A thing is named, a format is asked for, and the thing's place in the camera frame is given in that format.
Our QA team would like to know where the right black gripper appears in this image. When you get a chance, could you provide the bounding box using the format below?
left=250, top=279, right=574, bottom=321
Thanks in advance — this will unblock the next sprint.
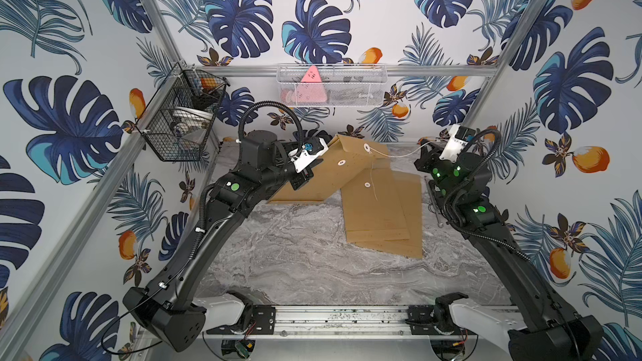
left=415, top=138, right=462, bottom=209

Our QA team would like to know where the brown kraft file bag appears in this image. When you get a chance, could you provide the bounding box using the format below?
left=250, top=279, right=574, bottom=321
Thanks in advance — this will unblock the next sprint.
left=341, top=168, right=410, bottom=243
left=269, top=135, right=390, bottom=205
left=353, top=171, right=423, bottom=259

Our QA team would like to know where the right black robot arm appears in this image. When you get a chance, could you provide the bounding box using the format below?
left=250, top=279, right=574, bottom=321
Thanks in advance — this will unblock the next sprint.
left=414, top=125, right=603, bottom=360

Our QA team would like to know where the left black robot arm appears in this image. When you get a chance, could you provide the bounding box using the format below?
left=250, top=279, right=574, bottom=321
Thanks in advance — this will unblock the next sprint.
left=123, top=100, right=329, bottom=353

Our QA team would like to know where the black plastic tool case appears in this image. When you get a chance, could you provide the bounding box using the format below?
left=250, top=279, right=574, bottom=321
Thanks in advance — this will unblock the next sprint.
left=302, top=129, right=334, bottom=144

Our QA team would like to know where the pink triangular power strip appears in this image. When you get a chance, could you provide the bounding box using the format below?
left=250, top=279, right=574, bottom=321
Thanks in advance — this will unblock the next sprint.
left=293, top=65, right=328, bottom=105

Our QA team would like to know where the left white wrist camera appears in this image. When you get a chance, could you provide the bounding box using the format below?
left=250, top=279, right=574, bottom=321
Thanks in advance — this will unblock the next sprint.
left=289, top=137, right=329, bottom=173

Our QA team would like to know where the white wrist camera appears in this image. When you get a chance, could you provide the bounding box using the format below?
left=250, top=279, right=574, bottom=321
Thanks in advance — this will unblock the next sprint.
left=289, top=137, right=329, bottom=173
left=440, top=124, right=476, bottom=162

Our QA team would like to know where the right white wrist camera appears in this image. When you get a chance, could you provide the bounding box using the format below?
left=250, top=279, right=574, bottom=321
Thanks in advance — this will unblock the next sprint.
left=440, top=124, right=476, bottom=162

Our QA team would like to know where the black wire basket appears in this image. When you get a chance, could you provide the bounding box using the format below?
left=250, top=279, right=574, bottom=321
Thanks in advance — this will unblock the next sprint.
left=135, top=63, right=230, bottom=162

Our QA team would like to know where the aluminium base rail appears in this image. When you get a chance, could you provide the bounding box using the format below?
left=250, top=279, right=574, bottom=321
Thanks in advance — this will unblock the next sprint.
left=134, top=303, right=548, bottom=342

